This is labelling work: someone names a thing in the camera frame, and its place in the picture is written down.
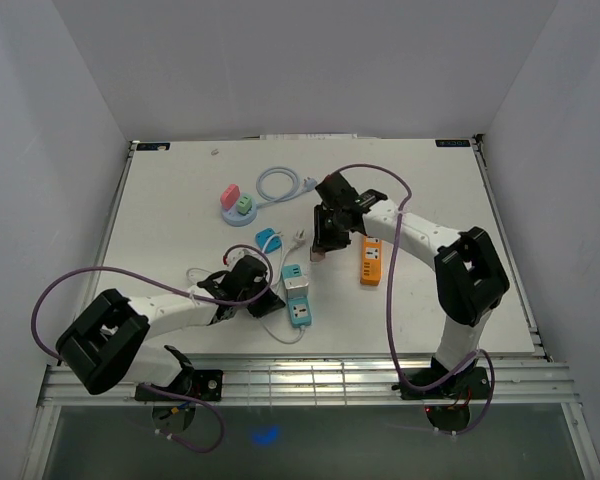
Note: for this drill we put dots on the round light blue power strip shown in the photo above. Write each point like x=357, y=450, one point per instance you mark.
x=235, y=219

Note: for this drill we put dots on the right blue corner label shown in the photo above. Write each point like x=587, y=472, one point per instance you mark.
x=452, y=143

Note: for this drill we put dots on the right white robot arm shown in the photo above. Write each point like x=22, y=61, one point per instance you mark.
x=469, y=276

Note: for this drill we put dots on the green plug adapter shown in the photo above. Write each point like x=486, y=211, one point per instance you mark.
x=244, y=205

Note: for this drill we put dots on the white silver plug adapter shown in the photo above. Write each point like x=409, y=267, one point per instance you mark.
x=296, y=287

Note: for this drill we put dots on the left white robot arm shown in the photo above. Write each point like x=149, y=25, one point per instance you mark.
x=108, y=342

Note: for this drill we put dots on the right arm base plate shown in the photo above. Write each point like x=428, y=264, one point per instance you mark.
x=473, y=382

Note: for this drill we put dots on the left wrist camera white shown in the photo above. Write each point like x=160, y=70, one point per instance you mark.
x=234, y=256

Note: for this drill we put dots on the aluminium frame rail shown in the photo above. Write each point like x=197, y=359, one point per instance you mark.
x=270, y=383

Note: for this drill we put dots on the orange power strip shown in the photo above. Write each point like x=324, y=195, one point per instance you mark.
x=371, y=261

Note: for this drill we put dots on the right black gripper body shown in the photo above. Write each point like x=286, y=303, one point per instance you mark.
x=328, y=233

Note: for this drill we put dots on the brown pink plug adapter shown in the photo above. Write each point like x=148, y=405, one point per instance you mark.
x=317, y=256

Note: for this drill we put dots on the teal power strip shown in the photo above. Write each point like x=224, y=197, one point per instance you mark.
x=299, y=308

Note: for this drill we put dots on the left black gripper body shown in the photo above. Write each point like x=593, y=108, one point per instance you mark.
x=262, y=304

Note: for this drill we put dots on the blue corner label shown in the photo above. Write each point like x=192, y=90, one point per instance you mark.
x=153, y=146
x=452, y=143

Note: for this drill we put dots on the left blue corner label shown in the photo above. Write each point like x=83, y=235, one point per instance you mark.
x=153, y=146

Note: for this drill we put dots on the small blue square socket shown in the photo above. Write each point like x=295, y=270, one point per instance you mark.
x=269, y=240

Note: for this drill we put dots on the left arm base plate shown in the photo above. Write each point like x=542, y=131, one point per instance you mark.
x=205, y=384

